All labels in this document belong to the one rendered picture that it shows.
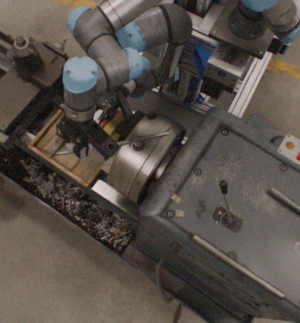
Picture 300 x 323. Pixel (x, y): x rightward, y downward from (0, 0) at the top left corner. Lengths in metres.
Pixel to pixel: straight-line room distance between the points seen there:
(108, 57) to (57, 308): 1.73
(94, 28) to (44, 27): 2.13
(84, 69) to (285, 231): 0.72
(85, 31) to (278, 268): 0.80
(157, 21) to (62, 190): 0.97
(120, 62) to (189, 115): 1.55
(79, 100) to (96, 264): 1.59
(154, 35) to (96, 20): 0.28
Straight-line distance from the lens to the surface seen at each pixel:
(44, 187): 1.87
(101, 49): 0.92
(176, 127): 1.26
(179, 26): 1.22
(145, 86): 1.56
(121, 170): 1.22
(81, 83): 0.83
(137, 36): 1.18
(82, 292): 2.35
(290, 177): 1.23
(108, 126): 1.34
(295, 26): 1.35
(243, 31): 1.52
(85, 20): 0.97
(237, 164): 1.19
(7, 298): 2.44
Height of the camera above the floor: 2.33
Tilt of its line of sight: 70 degrees down
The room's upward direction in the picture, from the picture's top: 7 degrees clockwise
